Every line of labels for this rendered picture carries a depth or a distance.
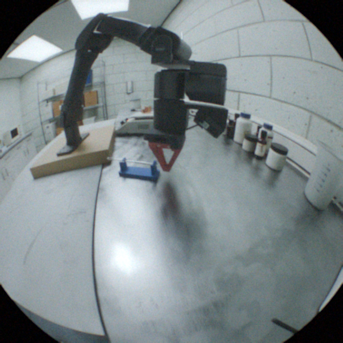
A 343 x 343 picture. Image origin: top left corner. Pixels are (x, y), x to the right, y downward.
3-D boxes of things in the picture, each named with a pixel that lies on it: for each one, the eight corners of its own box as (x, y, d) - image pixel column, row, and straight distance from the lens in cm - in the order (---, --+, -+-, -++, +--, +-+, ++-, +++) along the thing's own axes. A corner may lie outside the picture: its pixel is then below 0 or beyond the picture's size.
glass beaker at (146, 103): (151, 114, 64) (151, 97, 63) (139, 115, 65) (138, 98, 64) (152, 112, 70) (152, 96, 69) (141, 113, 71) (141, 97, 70)
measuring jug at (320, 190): (337, 210, 55) (357, 169, 52) (331, 230, 43) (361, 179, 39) (305, 179, 55) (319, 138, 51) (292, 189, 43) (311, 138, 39)
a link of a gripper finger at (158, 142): (184, 162, 35) (187, 126, 32) (180, 179, 29) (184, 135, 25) (157, 159, 36) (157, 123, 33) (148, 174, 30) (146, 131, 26)
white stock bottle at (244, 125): (231, 141, 61) (236, 111, 59) (235, 137, 68) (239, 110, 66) (248, 146, 60) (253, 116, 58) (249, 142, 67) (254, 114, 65)
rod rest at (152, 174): (118, 175, 36) (115, 162, 34) (124, 168, 38) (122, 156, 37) (156, 181, 32) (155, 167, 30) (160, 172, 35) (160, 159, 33)
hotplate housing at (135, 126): (114, 136, 67) (112, 119, 65) (125, 128, 79) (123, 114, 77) (163, 135, 61) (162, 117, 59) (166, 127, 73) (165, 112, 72)
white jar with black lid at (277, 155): (269, 170, 47) (276, 148, 44) (263, 160, 52) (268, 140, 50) (285, 172, 50) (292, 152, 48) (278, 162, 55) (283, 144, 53)
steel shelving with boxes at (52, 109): (52, 166, 334) (37, 81, 327) (58, 158, 367) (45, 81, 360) (111, 153, 282) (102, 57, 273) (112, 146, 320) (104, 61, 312)
